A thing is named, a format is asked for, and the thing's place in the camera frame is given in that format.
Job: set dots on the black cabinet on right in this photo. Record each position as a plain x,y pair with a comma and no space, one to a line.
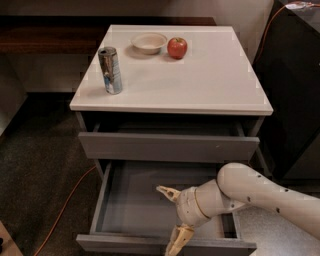
288,67

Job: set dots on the white top grey drawer cabinet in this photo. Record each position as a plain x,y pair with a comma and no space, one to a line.
213,81

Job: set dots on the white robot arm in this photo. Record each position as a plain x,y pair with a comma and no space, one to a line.
236,186

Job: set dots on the white paper bowl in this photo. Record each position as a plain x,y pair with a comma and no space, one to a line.
149,43

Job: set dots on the grey top drawer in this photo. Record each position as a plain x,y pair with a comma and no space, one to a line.
212,141

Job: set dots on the red apple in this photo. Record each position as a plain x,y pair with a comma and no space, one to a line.
177,47

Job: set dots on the grey drawer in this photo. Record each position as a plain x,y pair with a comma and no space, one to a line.
132,217
212,141

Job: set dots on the dark wooden bench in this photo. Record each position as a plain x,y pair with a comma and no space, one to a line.
72,34

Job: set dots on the silver blue redbull can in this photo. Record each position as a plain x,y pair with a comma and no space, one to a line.
109,63

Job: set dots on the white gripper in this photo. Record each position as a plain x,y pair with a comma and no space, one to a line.
187,206

